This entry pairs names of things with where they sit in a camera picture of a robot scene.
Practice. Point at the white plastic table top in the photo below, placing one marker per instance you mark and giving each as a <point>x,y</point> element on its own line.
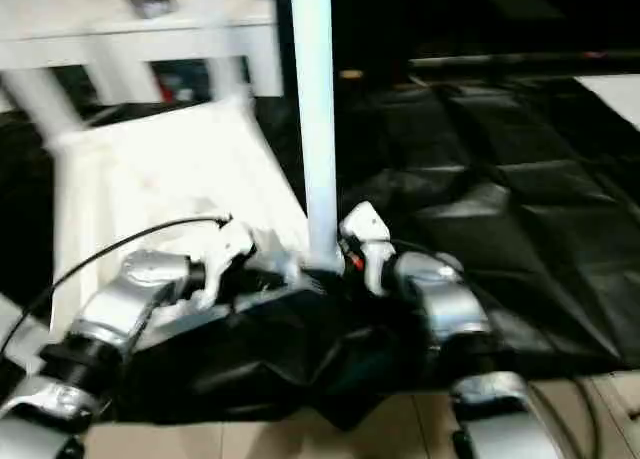
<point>150,179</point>

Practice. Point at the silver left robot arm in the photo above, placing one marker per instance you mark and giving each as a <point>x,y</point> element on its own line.
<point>125,289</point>

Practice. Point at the black work mat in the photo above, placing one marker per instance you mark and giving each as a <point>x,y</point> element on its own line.
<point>500,154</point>

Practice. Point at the small yellow label tag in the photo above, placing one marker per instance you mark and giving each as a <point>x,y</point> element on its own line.
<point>351,73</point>

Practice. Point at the red white figure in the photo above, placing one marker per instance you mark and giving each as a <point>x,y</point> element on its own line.
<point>164,86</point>

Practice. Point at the white glass-door cabinet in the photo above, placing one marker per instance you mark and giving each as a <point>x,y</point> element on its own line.
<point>150,34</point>

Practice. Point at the clear bag of black parts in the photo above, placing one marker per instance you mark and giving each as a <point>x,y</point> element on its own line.
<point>150,4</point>

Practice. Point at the white flat board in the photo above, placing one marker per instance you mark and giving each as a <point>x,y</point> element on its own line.
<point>612,99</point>

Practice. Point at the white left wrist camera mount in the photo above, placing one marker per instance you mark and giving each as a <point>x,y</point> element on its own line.
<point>227,254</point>

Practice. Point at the grey metal rail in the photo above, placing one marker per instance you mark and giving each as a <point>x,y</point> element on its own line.
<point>515,59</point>

